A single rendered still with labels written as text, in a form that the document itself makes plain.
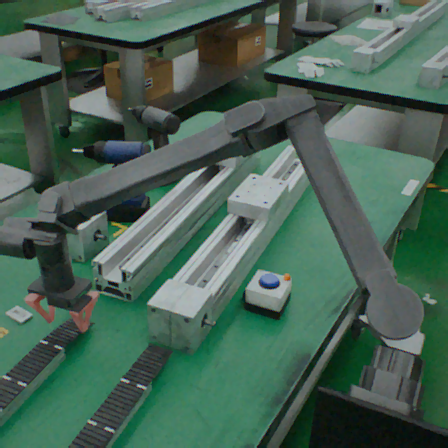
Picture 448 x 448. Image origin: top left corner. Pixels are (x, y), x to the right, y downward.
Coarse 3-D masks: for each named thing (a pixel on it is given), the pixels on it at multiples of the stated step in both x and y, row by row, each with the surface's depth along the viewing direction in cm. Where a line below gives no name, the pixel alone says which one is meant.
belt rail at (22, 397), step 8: (56, 360) 110; (48, 368) 108; (40, 376) 106; (32, 384) 104; (40, 384) 106; (24, 392) 102; (32, 392) 104; (16, 400) 100; (24, 400) 103; (8, 408) 99; (16, 408) 101; (0, 416) 97; (8, 416) 99; (0, 424) 98
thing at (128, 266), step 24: (240, 168) 172; (192, 192) 161; (216, 192) 159; (144, 216) 142; (168, 216) 150; (192, 216) 147; (120, 240) 132; (144, 240) 139; (168, 240) 138; (96, 264) 126; (120, 264) 130; (144, 264) 128; (96, 288) 130; (120, 288) 126; (144, 288) 130
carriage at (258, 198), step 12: (252, 180) 151; (264, 180) 151; (276, 180) 152; (240, 192) 145; (252, 192) 146; (264, 192) 146; (276, 192) 146; (228, 204) 143; (240, 204) 142; (252, 204) 140; (264, 204) 140; (276, 204) 144; (252, 216) 142; (264, 216) 140
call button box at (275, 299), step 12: (252, 288) 122; (264, 288) 122; (276, 288) 122; (288, 288) 124; (252, 300) 123; (264, 300) 121; (276, 300) 120; (288, 300) 127; (264, 312) 123; (276, 312) 122
